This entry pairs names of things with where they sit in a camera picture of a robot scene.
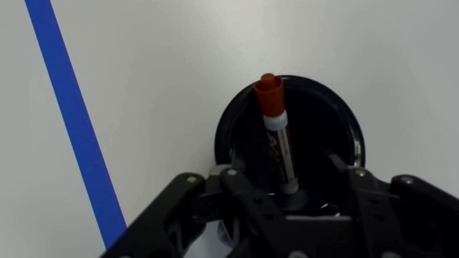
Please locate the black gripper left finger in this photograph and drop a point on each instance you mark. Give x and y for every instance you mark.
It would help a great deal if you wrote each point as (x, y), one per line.
(179, 214)

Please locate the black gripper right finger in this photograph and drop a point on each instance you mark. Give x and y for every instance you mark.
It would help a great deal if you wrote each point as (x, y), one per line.
(403, 219)

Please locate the orange marker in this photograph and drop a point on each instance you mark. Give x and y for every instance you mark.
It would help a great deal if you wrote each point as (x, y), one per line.
(271, 101)

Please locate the dark speckled mug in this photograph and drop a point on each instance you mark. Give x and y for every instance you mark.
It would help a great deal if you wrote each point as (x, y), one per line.
(319, 125)

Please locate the blue tape line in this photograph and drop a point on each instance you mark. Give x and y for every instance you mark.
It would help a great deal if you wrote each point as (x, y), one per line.
(76, 120)

